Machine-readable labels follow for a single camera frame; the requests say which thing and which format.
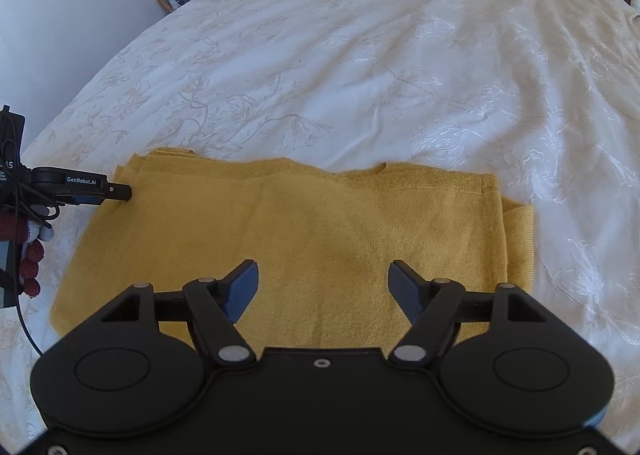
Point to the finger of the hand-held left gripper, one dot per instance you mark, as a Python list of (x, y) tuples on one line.
[(90, 182)]

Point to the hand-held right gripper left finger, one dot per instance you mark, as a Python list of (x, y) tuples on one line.
[(242, 292)]

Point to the yellow knit sweater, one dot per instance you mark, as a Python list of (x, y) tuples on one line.
[(325, 220)]

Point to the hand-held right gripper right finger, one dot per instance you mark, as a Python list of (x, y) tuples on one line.
[(406, 295)]

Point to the white floral bedspread bed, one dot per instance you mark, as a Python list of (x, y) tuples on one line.
[(375, 60)]

